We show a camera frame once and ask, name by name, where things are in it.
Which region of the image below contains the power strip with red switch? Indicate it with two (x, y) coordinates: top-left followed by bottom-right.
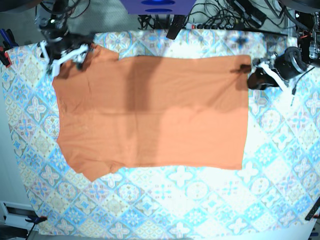
(185, 22), (245, 30)

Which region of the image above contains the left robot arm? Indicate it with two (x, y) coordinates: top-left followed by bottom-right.
(247, 0), (320, 95)

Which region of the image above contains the blue clamp lower left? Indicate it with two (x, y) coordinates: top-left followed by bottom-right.
(25, 216), (48, 240)

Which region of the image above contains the white floor rail box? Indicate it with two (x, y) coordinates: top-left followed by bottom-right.
(0, 201), (37, 229)

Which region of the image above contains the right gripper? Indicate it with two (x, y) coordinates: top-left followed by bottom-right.
(37, 33), (94, 77)

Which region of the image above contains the blue clamp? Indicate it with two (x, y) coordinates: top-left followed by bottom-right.
(25, 216), (48, 240)
(0, 28), (19, 68)

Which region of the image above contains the blue clamp upper left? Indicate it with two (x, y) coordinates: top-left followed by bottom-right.
(0, 28), (19, 68)

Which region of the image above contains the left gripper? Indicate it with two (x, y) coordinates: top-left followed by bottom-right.
(247, 47), (308, 91)

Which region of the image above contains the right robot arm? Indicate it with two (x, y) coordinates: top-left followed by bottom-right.
(35, 0), (94, 78)

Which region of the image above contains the orange T-shirt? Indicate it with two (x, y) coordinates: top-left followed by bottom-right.
(52, 46), (251, 181)

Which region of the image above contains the patterned blue tablecloth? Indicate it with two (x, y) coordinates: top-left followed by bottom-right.
(0, 44), (320, 240)

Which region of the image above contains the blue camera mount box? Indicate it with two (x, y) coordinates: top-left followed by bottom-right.
(120, 0), (196, 15)

